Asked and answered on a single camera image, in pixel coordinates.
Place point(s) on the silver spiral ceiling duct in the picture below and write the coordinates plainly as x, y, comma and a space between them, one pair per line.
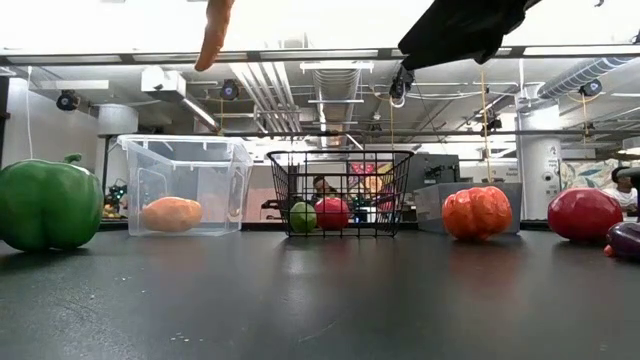
580, 72

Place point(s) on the grey plastic bin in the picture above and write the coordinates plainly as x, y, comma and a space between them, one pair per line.
430, 210

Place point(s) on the orange bell pepper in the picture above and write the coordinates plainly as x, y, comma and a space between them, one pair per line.
477, 215

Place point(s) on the black overhead frame beam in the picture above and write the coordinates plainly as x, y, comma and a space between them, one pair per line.
255, 56

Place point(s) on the big red round fruit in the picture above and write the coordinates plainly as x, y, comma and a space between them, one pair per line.
585, 215

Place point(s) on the red tomato green star top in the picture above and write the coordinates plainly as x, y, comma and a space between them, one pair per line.
331, 214

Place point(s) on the plain white round column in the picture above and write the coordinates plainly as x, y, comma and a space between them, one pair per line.
117, 120

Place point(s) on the clear plastic bin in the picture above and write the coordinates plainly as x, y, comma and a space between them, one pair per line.
225, 150

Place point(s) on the silver ribbed ceiling duct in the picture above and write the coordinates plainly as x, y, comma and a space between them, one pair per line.
336, 85

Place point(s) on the large green bell pepper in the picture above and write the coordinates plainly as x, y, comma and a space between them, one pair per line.
50, 205

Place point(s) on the orange sweet potato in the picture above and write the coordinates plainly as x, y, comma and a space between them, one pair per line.
172, 215

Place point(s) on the person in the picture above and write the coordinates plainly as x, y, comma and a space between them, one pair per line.
320, 187
625, 195

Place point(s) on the green lime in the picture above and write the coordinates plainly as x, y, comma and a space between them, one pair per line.
303, 218

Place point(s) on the black horizontal ceiling pipe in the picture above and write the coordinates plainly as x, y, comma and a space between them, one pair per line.
450, 133

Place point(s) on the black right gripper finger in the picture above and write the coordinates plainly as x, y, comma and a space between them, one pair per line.
425, 50

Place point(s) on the orange carrot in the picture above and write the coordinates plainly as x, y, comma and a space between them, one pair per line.
214, 35

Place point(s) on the purple eggplant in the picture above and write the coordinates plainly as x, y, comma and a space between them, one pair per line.
625, 240

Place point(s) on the white column with signs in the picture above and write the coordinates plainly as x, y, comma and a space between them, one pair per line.
540, 165

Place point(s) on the colourful wall mural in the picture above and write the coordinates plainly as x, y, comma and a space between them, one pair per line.
585, 175

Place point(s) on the grey machine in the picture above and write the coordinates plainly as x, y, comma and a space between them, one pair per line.
435, 170

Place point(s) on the colourful poster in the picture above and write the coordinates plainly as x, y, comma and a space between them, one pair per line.
372, 182

